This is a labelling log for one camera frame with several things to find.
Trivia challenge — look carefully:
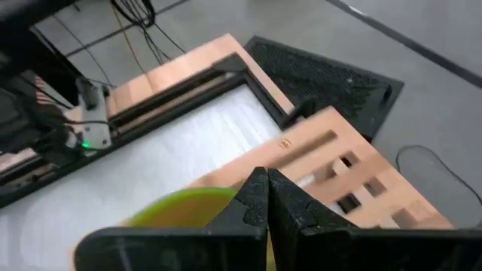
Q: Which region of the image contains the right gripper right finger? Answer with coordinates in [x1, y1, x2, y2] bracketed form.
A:
[267, 168, 482, 271]

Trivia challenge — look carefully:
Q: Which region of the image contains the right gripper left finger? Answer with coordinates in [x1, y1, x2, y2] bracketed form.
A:
[74, 166, 270, 271]

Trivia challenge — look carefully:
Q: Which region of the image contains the small lime green bowl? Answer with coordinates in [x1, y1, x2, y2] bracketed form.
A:
[124, 187, 248, 229]

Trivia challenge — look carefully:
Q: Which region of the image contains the slatted wooden shelf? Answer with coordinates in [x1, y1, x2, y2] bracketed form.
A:
[186, 105, 455, 230]

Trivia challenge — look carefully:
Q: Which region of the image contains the black perforated computer case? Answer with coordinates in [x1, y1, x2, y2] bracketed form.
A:
[243, 35, 405, 143]

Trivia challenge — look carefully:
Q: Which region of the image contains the curved black floor cable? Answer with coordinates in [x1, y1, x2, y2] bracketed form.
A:
[395, 145, 482, 227]

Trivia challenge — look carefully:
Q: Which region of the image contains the black cable bundle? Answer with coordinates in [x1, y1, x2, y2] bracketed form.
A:
[108, 0, 188, 87]

